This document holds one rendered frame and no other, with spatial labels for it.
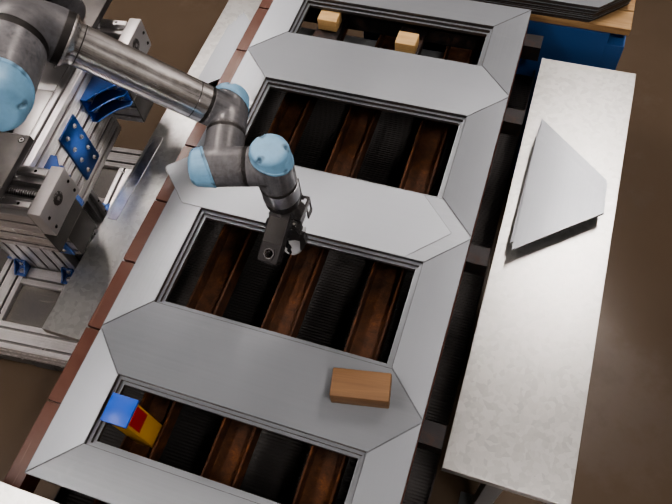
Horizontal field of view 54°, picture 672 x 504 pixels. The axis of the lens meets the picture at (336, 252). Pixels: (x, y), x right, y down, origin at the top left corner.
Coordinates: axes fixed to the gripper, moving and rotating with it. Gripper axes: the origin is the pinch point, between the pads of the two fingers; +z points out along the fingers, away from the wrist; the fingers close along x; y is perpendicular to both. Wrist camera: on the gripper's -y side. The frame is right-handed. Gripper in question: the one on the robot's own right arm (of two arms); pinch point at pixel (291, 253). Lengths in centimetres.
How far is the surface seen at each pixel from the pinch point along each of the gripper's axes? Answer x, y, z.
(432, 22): -11, 86, 7
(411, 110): -14, 53, 7
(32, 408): 95, -38, 90
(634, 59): -82, 175, 90
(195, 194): 30.9, 12.2, 5.7
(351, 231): -9.8, 12.4, 5.8
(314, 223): -0.6, 12.1, 5.8
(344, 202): -5.7, 19.7, 5.8
